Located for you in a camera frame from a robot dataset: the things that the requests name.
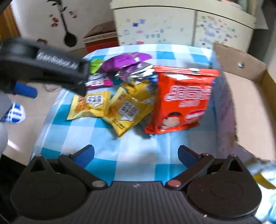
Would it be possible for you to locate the yellow snack packet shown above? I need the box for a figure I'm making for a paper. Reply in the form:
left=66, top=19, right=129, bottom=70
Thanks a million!
left=103, top=87, right=153, bottom=137
left=67, top=91, right=111, bottom=120

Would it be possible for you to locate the red noodle snack bag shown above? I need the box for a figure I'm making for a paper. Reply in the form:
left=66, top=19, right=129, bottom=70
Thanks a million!
left=145, top=65, right=219, bottom=134

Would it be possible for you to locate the green snack packet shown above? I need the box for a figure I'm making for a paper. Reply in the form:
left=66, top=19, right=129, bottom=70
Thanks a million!
left=90, top=59, right=104, bottom=74

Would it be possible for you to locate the pink white snack packet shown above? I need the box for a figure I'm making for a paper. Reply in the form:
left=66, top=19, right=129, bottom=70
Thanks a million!
left=85, top=73, right=114, bottom=89

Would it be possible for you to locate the yellow snack bag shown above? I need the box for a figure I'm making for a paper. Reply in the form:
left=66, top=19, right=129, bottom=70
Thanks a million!
left=120, top=80, right=157, bottom=101

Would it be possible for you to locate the silver foil snack bag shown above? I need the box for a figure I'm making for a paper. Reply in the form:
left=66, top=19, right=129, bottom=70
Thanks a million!
left=115, top=62, right=154, bottom=84

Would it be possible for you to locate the purple snack bag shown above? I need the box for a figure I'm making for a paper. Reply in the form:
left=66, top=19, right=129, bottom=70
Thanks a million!
left=98, top=52, right=152, bottom=73

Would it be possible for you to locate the blue checkered tablecloth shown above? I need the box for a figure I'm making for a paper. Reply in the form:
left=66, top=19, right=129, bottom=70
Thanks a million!
left=30, top=44, right=276, bottom=222

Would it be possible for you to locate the red brown gift box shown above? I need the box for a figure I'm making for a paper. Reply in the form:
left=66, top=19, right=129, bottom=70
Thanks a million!
left=83, top=21, right=119, bottom=53

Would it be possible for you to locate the cardboard box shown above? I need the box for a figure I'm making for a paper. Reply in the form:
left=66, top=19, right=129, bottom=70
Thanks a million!
left=210, top=43, right=275, bottom=162

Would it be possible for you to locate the cream cabinet with stickers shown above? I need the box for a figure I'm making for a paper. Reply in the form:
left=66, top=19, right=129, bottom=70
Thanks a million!
left=110, top=1, right=256, bottom=52

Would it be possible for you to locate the wooden door frame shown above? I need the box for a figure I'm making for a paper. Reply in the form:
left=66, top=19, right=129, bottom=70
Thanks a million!
left=0, top=5, right=21, bottom=42

